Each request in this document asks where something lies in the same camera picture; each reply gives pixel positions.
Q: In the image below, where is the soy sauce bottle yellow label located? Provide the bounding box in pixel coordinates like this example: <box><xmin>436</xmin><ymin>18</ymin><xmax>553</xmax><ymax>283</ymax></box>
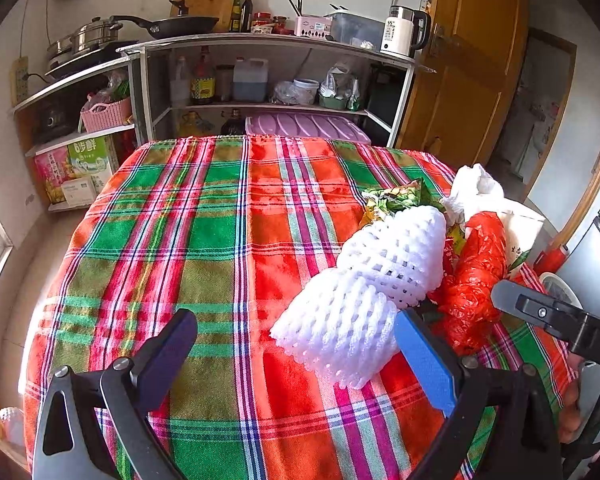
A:
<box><xmin>190</xmin><ymin>46</ymin><xmax>215</xmax><ymax>104</ymax></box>

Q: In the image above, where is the purple lid storage bin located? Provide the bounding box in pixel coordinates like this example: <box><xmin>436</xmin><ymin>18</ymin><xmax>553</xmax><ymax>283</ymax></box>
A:
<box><xmin>245</xmin><ymin>113</ymin><xmax>372</xmax><ymax>144</ymax></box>

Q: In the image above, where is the pink utensil holder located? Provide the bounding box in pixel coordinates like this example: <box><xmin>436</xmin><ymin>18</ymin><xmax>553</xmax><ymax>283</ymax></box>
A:
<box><xmin>294</xmin><ymin>15</ymin><xmax>332</xmax><ymax>41</ymax></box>

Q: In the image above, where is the white foam net front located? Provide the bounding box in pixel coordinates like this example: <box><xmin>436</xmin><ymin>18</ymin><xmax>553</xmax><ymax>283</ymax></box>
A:
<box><xmin>270</xmin><ymin>268</ymin><xmax>398</xmax><ymax>390</ymax></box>

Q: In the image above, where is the right hand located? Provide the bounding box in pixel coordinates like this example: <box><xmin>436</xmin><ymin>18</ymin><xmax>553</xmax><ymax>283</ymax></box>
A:
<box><xmin>558</xmin><ymin>380</ymin><xmax>582</xmax><ymax>443</ymax></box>

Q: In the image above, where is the white plastic bag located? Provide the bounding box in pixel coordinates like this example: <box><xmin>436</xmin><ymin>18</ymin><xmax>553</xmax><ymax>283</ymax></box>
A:
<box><xmin>440</xmin><ymin>164</ymin><xmax>505</xmax><ymax>226</ymax></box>

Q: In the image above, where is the green milk carton box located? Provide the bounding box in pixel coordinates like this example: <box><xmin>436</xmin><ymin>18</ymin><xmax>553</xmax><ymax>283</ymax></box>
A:
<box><xmin>68</xmin><ymin>136</ymin><xmax>119</xmax><ymax>194</ymax></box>

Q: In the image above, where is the wooden door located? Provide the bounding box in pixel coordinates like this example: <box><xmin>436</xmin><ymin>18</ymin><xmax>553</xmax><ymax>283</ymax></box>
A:
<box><xmin>396</xmin><ymin>0</ymin><xmax>529</xmax><ymax>169</ymax></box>

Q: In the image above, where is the white bag-lined trash bin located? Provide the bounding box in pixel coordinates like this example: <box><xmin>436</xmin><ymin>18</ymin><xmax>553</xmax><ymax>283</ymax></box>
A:
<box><xmin>498</xmin><ymin>198</ymin><xmax>582</xmax><ymax>309</ymax></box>

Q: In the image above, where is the red bottle on floor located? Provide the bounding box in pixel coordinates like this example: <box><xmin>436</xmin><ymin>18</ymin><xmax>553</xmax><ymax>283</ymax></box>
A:
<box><xmin>532</xmin><ymin>245</ymin><xmax>569</xmax><ymax>275</ymax></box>

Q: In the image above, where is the metal kitchen shelf unit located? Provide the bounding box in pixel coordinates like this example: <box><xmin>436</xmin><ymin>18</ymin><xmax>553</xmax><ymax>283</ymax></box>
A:
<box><xmin>12</xmin><ymin>32</ymin><xmax>420</xmax><ymax>212</ymax></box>

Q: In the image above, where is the white foam net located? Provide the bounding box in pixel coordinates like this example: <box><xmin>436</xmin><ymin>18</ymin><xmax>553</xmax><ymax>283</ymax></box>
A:
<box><xmin>337</xmin><ymin>206</ymin><xmax>446</xmax><ymax>309</ymax></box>
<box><xmin>270</xmin><ymin>268</ymin><xmax>398</xmax><ymax>390</ymax></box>

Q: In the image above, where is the clear plastic storage box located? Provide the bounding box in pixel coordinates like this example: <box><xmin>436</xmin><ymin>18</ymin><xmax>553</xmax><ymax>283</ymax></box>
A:
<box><xmin>327</xmin><ymin>10</ymin><xmax>385</xmax><ymax>52</ymax></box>

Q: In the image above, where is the black frying pan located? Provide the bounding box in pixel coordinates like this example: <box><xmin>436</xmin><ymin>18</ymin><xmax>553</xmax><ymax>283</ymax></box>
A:
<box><xmin>110</xmin><ymin>15</ymin><xmax>219</xmax><ymax>39</ymax></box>

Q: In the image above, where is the dark liquid plastic jug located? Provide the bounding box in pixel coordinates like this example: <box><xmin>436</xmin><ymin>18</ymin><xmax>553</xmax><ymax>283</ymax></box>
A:
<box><xmin>233</xmin><ymin>58</ymin><xmax>268</xmax><ymax>103</ymax></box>

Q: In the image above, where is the green snack wrapper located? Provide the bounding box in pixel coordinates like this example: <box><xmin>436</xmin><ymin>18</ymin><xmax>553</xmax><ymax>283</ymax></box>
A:
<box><xmin>358</xmin><ymin>178</ymin><xmax>445</xmax><ymax>228</ymax></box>

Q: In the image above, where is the red plastic bag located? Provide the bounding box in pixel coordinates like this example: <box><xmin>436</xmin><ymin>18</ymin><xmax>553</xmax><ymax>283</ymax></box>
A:
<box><xmin>431</xmin><ymin>211</ymin><xmax>507</xmax><ymax>356</ymax></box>

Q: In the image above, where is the white electric kettle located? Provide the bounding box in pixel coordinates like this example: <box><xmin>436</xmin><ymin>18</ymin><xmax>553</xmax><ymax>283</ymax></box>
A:
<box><xmin>380</xmin><ymin>6</ymin><xmax>431</xmax><ymax>58</ymax></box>

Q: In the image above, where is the pink woven basket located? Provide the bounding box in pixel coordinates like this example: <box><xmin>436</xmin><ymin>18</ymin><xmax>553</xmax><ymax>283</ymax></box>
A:
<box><xmin>80</xmin><ymin>96</ymin><xmax>132</xmax><ymax>132</ymax></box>

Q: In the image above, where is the plaid tablecloth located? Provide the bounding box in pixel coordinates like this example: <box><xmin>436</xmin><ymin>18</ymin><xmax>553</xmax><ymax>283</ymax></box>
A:
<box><xmin>22</xmin><ymin>136</ymin><xmax>455</xmax><ymax>479</ymax></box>

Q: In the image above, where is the steel steamer pot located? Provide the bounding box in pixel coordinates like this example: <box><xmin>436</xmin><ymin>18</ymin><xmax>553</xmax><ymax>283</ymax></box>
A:
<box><xmin>46</xmin><ymin>16</ymin><xmax>123</xmax><ymax>61</ymax></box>

